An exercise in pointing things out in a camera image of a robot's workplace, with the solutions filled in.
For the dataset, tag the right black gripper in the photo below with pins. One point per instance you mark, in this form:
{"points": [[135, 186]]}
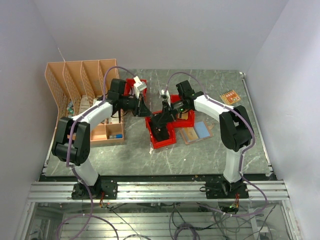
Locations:
{"points": [[167, 115]]}

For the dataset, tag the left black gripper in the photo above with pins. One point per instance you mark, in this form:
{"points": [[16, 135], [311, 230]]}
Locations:
{"points": [[144, 111]]}

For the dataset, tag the gold cards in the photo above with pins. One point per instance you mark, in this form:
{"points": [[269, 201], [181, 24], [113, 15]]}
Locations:
{"points": [[184, 116]]}

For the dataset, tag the red plastic bin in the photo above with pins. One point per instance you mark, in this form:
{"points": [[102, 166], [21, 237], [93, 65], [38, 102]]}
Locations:
{"points": [[154, 143], [182, 124], [128, 89]]}

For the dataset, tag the gold VIP card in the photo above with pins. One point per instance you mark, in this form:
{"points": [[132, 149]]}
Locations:
{"points": [[190, 134]]}

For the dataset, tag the brown leather card holder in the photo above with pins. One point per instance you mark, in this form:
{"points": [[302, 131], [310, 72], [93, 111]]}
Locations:
{"points": [[203, 130]]}

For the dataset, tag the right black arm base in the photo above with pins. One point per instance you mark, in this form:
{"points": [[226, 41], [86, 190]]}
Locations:
{"points": [[225, 190]]}

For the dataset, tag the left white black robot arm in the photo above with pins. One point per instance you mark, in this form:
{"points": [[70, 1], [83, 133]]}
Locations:
{"points": [[72, 140]]}

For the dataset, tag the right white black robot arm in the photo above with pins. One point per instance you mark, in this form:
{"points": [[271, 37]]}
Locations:
{"points": [[236, 134]]}

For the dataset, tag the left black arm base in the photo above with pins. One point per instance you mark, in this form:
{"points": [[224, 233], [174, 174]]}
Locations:
{"points": [[104, 188]]}

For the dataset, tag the black VIP card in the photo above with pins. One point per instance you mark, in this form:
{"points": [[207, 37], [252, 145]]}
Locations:
{"points": [[160, 134]]}

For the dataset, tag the small blue grey item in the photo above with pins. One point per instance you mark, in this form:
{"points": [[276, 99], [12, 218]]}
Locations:
{"points": [[115, 136]]}

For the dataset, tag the white oval package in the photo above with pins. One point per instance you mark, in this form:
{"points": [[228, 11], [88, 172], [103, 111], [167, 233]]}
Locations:
{"points": [[84, 104]]}

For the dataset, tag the orange spiral notepad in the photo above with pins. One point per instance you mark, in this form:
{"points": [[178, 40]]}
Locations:
{"points": [[230, 97]]}

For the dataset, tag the pink mesh desk organizer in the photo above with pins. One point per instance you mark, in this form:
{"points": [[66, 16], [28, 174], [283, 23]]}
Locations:
{"points": [[70, 80]]}

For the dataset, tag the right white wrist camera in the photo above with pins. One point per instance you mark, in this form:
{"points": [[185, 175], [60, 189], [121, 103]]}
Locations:
{"points": [[165, 96]]}

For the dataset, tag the aluminium frame rails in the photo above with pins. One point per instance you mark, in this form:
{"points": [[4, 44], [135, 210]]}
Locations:
{"points": [[154, 192]]}

